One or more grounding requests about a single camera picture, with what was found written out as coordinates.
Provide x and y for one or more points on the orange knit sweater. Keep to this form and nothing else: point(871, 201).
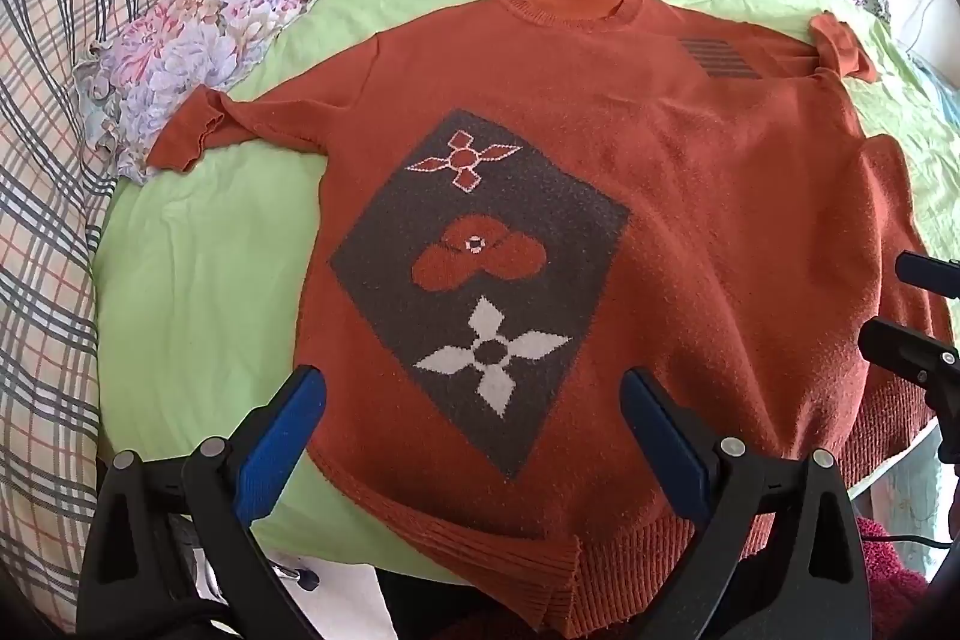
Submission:
point(712, 197)

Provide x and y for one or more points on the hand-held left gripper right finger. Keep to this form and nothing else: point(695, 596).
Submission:
point(664, 437)

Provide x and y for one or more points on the person's maroon fuzzy sweater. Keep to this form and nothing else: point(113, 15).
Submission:
point(889, 580)

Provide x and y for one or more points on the light green bed sheet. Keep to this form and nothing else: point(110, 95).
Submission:
point(202, 280)

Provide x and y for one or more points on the plaid checked blanket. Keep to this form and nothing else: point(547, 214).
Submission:
point(45, 175)

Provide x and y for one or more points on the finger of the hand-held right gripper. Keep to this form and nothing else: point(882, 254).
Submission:
point(930, 272)
point(904, 347)

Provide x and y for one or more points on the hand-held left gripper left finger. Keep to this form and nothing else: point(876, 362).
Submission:
point(281, 437)

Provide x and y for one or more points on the pastel floral ruffled pillow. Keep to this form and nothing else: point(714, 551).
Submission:
point(180, 48)

